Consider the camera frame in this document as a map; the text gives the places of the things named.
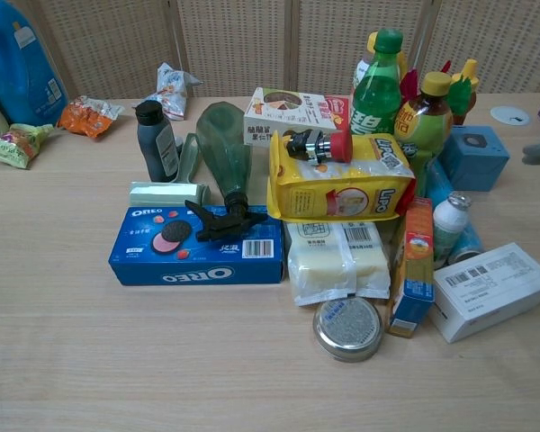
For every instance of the round silver tin can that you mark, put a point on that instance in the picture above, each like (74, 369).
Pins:
(348, 328)

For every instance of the green Sprite bottle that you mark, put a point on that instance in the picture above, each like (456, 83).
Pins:
(375, 99)

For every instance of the white crumpled snack bag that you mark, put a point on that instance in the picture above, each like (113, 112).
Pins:
(170, 92)

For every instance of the yellow nozzle squeeze bottle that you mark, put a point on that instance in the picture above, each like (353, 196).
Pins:
(469, 72)

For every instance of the wooden lattice folding screen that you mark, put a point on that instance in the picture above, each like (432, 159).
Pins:
(252, 40)

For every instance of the blue Oreo cookie box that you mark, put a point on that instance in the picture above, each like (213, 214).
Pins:
(198, 263)

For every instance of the red emergency stop button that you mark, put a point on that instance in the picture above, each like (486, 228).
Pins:
(337, 147)

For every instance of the yellow cap bottle white label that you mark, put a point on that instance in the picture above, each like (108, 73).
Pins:
(359, 72)

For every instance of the yellow Lipo rusk bag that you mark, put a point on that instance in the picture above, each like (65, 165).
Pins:
(342, 193)

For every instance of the orange blue narrow box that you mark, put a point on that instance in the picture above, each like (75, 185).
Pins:
(416, 270)

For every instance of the blue cylindrical can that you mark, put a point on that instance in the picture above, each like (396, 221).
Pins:
(470, 238)

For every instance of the green spray bottle black trigger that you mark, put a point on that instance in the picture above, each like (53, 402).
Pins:
(227, 148)

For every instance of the white nut cake box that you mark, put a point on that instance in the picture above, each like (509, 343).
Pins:
(274, 119)

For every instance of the yellow cap iced tea bottle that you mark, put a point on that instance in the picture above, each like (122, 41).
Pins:
(425, 121)

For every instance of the small white yogurt bottle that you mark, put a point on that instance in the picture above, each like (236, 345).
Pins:
(450, 229)

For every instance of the white labelled carton box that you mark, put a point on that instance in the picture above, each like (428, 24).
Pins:
(490, 292)

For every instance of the green orange snack bag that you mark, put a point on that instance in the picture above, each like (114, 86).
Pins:
(15, 145)

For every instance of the dark grey bottle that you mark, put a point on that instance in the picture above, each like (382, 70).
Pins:
(155, 144)

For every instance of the blue cube speaker box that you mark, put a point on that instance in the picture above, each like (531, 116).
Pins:
(474, 159)

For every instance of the large blue detergent bottle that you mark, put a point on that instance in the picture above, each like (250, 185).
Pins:
(18, 67)

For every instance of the green red leaf toy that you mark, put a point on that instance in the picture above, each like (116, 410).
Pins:
(459, 96)

